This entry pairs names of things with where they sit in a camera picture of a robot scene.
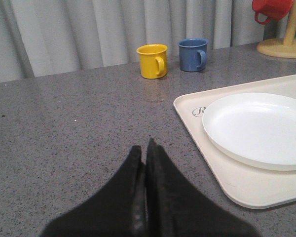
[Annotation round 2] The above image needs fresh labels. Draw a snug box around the white round plate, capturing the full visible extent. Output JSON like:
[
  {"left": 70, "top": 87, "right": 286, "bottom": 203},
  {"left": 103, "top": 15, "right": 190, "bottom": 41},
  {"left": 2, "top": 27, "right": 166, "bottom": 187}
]
[{"left": 202, "top": 93, "right": 296, "bottom": 171}]

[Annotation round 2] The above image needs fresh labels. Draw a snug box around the yellow enamel mug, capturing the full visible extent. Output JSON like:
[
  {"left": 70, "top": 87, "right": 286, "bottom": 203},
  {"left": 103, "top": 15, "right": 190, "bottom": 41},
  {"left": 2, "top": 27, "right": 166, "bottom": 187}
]
[{"left": 137, "top": 44, "right": 168, "bottom": 79}]

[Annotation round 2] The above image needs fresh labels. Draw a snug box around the wooden mug tree stand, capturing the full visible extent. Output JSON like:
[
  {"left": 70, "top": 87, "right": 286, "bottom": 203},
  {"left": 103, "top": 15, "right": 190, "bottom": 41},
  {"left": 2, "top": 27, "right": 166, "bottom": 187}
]
[{"left": 257, "top": 0, "right": 296, "bottom": 59}]

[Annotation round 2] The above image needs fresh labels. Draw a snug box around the blue enamel mug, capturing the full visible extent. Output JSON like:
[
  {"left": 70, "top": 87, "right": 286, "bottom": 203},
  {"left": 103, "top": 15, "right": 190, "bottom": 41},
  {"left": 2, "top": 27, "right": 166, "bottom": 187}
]
[{"left": 178, "top": 38, "right": 208, "bottom": 72}]

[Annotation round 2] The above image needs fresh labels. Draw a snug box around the cream rabbit serving tray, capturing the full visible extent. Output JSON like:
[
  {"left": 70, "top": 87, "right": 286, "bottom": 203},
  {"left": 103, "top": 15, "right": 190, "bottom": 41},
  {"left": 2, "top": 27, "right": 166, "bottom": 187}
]
[{"left": 173, "top": 75, "right": 296, "bottom": 209}]

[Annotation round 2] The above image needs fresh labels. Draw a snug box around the grey pleated curtain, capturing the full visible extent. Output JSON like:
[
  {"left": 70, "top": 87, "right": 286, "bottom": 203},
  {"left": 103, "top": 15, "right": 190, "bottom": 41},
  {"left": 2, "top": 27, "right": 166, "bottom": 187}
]
[{"left": 0, "top": 0, "right": 288, "bottom": 82}]

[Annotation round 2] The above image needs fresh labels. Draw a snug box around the red enamel mug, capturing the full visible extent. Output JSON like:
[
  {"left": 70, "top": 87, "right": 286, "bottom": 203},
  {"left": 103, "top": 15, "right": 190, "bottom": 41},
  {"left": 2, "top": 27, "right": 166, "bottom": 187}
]
[{"left": 252, "top": 0, "right": 294, "bottom": 25}]

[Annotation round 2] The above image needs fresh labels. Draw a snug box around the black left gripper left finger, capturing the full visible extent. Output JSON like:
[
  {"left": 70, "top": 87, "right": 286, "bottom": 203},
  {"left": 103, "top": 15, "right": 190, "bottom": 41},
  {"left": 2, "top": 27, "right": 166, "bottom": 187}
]
[{"left": 41, "top": 146, "right": 146, "bottom": 237}]

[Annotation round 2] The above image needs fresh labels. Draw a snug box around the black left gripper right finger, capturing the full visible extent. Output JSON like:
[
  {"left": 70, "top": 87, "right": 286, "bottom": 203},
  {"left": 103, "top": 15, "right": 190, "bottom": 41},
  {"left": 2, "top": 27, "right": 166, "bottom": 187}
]
[{"left": 146, "top": 139, "right": 259, "bottom": 237}]

